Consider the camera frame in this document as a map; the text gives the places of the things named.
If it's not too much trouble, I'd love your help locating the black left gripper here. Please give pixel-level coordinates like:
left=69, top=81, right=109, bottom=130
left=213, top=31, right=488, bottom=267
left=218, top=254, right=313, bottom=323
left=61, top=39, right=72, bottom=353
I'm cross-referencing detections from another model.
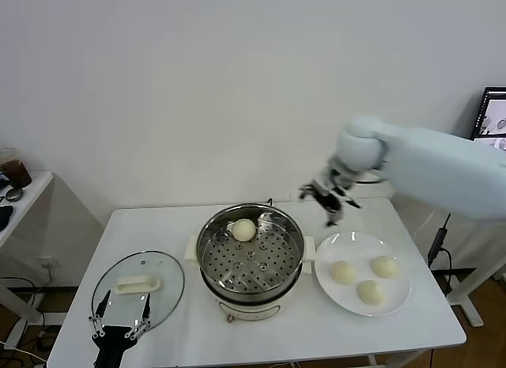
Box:
left=89, top=290, right=153, bottom=368

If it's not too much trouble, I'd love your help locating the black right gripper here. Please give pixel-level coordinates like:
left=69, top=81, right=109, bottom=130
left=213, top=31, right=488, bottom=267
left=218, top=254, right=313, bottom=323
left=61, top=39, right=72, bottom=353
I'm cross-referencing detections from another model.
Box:
left=298, top=165, right=362, bottom=229

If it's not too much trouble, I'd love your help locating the glass lid with cream handle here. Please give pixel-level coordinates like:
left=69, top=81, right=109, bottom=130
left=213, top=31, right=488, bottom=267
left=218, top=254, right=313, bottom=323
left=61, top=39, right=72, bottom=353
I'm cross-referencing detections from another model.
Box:
left=91, top=249, right=186, bottom=337

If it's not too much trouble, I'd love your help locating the white steamed baozi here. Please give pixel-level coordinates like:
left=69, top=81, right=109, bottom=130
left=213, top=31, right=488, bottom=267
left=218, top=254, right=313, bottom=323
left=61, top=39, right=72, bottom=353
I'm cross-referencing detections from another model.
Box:
left=330, top=260, right=358, bottom=285
left=356, top=279, right=387, bottom=307
left=231, top=218, right=257, bottom=242
left=370, top=256, right=398, bottom=279

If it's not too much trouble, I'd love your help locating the white round plate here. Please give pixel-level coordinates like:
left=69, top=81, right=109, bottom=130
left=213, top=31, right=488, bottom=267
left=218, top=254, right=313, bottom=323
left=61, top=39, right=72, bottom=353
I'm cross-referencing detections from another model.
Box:
left=314, top=231, right=412, bottom=317

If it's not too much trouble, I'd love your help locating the stainless steel pot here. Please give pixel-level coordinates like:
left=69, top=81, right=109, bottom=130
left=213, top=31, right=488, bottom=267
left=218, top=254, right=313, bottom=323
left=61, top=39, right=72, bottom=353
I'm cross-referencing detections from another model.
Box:
left=196, top=203, right=306, bottom=302

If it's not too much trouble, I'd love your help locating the black pouch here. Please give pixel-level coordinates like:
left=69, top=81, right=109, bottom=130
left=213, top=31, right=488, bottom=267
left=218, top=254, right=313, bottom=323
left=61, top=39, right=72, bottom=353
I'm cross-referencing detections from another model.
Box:
left=0, top=204, right=15, bottom=231

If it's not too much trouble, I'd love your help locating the white side desk with label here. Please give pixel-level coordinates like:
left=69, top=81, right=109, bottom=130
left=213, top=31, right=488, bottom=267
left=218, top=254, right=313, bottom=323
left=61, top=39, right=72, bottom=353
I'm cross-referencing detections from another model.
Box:
left=432, top=213, right=506, bottom=329

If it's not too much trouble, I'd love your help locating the clear cup of iced coffee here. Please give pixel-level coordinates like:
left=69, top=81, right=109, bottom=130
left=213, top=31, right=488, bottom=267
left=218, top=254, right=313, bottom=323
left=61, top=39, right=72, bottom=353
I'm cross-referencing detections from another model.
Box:
left=0, top=147, right=32, bottom=188

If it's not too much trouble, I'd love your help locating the black floor cable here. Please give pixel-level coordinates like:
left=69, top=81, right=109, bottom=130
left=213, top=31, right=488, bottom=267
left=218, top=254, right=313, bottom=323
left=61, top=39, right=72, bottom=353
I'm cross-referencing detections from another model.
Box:
left=0, top=276, right=43, bottom=304

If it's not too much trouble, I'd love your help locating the black cable with adapter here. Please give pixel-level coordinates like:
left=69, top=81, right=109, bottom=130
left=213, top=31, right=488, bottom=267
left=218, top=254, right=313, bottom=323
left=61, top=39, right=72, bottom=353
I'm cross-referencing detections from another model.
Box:
left=427, top=212, right=454, bottom=298

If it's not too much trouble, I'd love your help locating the grey laptop showing camera views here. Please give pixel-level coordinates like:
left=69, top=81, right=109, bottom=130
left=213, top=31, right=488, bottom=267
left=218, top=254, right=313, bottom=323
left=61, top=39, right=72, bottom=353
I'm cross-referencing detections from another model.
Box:
left=470, top=86, right=506, bottom=142

